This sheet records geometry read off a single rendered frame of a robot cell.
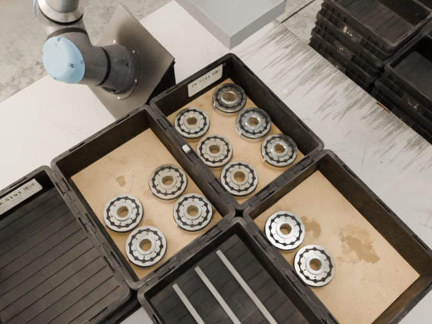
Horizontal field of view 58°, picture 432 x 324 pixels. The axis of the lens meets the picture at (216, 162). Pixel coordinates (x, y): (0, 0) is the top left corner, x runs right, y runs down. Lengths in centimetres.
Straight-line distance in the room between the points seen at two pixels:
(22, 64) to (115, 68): 142
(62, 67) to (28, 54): 149
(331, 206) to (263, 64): 62
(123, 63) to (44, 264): 60
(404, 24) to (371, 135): 82
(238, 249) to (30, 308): 52
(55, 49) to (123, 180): 39
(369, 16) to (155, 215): 143
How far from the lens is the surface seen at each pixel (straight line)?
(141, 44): 126
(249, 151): 113
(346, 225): 111
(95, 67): 117
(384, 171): 136
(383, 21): 208
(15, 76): 256
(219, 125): 117
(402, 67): 209
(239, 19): 113
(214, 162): 108
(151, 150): 114
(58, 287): 108
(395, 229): 107
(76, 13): 118
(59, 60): 115
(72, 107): 143
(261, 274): 103
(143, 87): 123
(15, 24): 283
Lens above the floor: 183
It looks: 65 degrees down
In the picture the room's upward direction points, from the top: 3 degrees clockwise
